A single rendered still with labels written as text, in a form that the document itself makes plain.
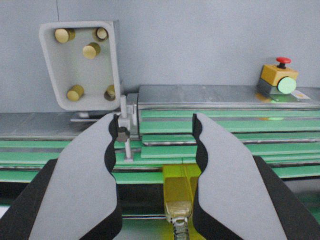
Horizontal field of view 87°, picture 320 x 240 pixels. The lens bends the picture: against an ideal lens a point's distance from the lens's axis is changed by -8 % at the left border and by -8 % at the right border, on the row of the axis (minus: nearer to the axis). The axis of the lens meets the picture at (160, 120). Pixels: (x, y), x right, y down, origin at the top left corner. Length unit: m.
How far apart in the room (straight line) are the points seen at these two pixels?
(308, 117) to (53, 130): 0.70
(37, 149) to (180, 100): 0.40
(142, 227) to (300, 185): 0.57
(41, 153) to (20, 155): 0.05
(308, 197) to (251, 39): 0.56
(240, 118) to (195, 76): 0.19
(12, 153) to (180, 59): 0.52
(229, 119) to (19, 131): 0.58
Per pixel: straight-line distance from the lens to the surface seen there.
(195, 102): 0.47
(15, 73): 0.70
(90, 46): 0.50
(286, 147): 0.56
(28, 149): 0.59
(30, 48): 0.64
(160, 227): 0.54
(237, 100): 0.51
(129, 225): 0.55
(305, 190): 0.83
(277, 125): 0.49
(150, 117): 0.43
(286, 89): 0.59
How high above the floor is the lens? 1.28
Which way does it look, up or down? 57 degrees down
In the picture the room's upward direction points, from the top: 176 degrees clockwise
